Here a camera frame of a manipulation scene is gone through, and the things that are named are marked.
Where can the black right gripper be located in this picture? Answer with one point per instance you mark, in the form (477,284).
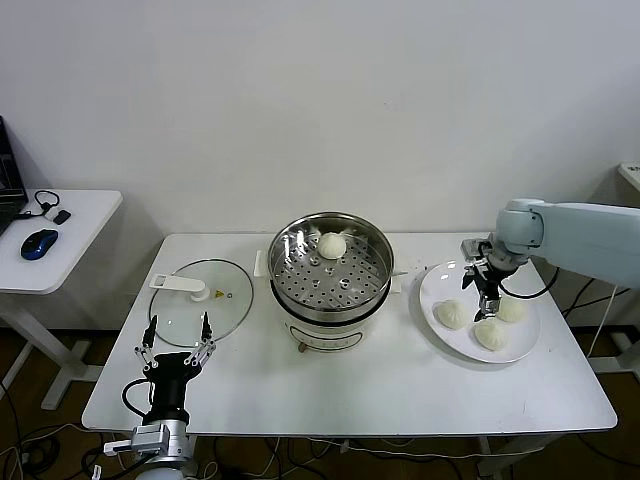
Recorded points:
(489,280)

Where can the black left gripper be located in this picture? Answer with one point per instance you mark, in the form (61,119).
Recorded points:
(170,375)

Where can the white steamed baozi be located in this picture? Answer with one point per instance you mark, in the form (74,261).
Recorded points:
(491,335)
(512,311)
(331,246)
(450,315)

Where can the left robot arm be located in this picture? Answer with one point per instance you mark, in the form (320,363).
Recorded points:
(177,440)

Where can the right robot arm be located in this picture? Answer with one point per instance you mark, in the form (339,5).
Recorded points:
(575,230)

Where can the stainless steel steamer basket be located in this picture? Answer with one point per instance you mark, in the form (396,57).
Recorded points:
(290,240)

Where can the white round plate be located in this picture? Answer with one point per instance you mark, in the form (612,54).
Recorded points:
(440,285)

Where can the white side table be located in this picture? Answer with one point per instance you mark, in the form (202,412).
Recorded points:
(85,225)

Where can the white electric cooker pot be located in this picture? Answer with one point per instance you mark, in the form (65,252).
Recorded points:
(325,335)

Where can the small black dongle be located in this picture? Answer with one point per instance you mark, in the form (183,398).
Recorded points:
(61,217)

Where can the blue black computer mouse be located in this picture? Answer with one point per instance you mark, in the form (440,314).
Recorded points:
(39,245)

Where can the black laptop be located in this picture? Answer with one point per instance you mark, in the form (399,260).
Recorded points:
(10,190)

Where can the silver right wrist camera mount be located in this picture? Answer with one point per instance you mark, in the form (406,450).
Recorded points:
(472,249)

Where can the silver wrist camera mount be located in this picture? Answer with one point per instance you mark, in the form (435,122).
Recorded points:
(150,436)
(472,249)

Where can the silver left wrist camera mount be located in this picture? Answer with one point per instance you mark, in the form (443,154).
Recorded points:
(150,436)

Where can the white table leg frame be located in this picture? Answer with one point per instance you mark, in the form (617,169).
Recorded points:
(489,457)

